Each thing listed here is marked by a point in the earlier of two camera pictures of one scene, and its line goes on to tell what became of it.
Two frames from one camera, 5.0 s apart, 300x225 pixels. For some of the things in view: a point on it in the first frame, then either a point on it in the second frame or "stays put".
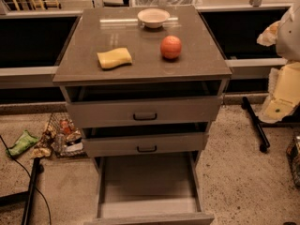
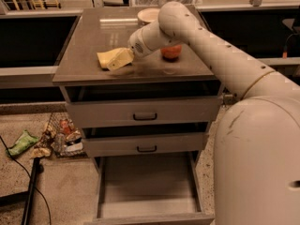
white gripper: [289, 37] -> [136, 47]
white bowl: [153, 18] stays put
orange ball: [171, 46] stays put
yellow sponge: [114, 57] stays put
